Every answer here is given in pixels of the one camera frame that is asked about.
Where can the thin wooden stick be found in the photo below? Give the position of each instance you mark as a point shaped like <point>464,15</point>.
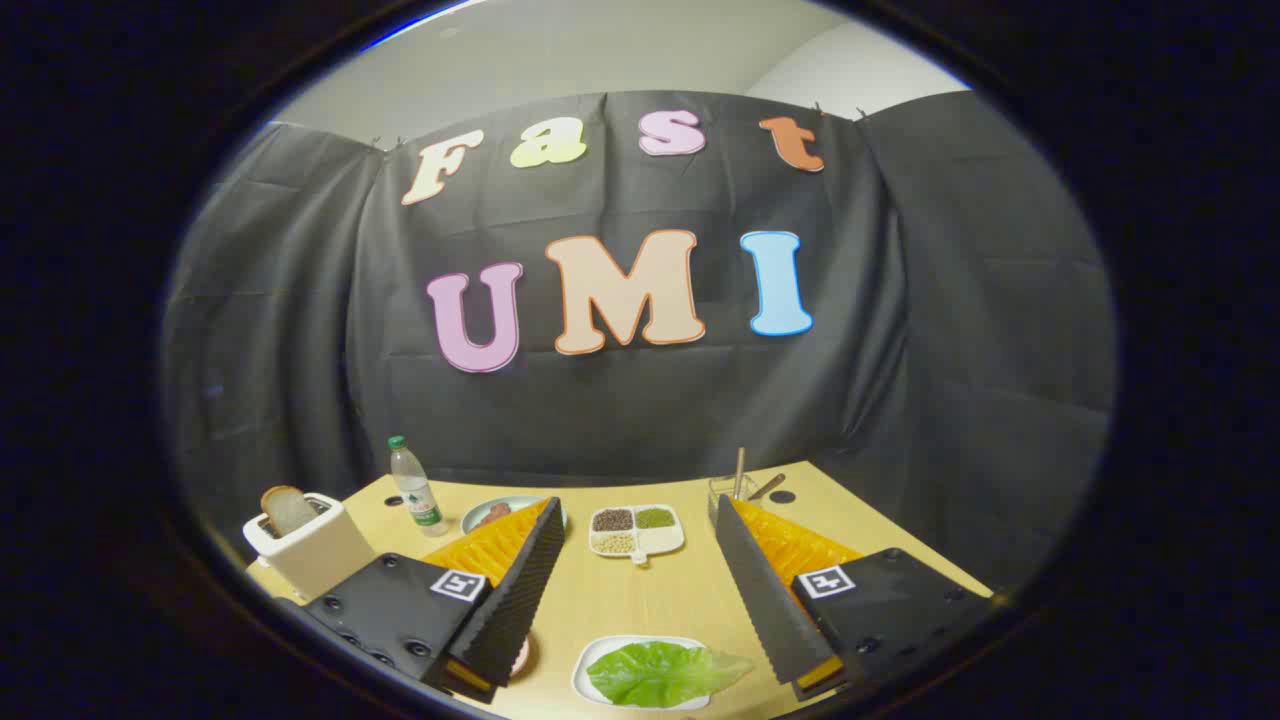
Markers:
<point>739,470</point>

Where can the white plate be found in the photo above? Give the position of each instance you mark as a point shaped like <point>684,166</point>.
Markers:
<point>590,660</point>

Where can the pile of green beans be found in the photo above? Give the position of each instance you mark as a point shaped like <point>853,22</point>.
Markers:
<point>654,517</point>

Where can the green lettuce leaf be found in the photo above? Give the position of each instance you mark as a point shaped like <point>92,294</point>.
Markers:
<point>660,672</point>

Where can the pile of dark beans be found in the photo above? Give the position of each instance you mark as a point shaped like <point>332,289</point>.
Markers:
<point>612,519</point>

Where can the white divided dish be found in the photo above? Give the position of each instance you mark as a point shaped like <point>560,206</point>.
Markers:
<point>660,543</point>

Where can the brown meat piece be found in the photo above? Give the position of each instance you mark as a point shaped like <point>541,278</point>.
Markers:
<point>495,514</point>

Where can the cream white toaster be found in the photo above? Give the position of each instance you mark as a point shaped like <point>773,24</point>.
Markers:
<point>320,555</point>

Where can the clear utensil holder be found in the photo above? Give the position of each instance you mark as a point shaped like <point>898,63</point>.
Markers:
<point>722,490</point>

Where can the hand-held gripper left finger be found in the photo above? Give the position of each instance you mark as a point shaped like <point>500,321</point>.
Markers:
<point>520,600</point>

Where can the light blue plate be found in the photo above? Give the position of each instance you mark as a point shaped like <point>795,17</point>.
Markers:
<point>475,517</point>

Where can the wooden spoon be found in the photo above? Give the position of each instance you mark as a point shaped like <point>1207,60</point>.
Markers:
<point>768,485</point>

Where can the pile of pale beans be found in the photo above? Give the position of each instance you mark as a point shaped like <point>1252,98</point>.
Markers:
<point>614,542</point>

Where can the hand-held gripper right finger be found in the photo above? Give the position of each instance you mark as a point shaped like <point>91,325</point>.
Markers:
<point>760,600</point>

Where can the clear water bottle green cap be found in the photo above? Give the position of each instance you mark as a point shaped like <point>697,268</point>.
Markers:
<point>415,490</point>

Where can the black backdrop cloth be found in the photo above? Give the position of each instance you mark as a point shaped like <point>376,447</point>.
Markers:
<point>900,350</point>

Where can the pink plate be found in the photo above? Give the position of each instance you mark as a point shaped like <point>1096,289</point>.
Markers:
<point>521,655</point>

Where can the white bread slice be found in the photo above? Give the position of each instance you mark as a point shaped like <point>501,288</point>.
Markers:
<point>288,510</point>

